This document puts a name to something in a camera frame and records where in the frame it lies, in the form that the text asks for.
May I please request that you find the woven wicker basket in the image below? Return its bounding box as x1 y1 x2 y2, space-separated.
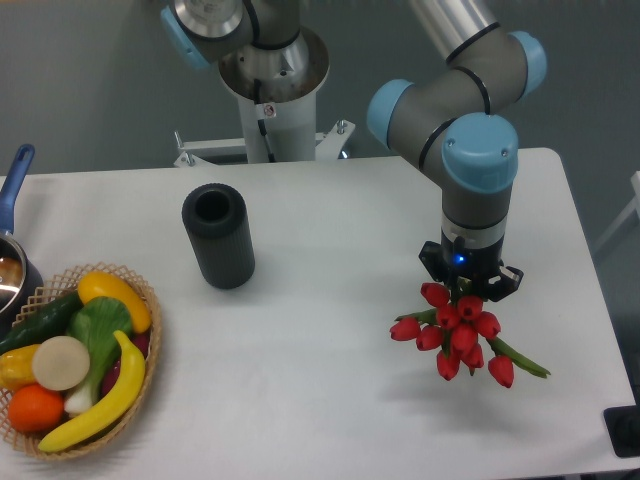
1 262 162 461

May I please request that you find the dark red vegetable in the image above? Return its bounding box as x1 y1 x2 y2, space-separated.
100 331 150 398

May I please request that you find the green bok choy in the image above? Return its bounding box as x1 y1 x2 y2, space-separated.
64 296 132 417

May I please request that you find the yellow squash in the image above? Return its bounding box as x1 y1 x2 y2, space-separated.
77 271 152 334

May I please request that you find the green cucumber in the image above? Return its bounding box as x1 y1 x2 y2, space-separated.
1 291 83 354

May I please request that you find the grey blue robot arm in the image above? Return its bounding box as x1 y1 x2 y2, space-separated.
160 1 547 302

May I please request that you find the red tulip bouquet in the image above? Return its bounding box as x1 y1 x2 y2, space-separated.
389 282 550 388

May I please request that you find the beige round disc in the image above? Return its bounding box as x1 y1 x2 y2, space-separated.
31 336 90 391

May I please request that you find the blue handled saucepan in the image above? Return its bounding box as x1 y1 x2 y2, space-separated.
1 144 43 339

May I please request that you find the orange fruit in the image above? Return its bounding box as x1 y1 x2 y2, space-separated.
8 384 64 433

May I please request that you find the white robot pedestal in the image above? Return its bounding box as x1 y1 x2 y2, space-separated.
174 27 356 167

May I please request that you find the yellow bell pepper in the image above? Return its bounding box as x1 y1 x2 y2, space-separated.
0 344 40 391

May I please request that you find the yellow banana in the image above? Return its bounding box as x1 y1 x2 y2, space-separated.
38 330 146 453

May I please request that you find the white frame at right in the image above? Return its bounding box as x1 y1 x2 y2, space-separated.
592 171 639 259

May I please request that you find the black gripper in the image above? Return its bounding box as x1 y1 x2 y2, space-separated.
418 239 524 302

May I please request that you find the black device at edge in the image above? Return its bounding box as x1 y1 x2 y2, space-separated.
603 405 639 458

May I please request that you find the black ribbed cylindrical vase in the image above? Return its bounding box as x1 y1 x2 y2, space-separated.
181 183 255 290

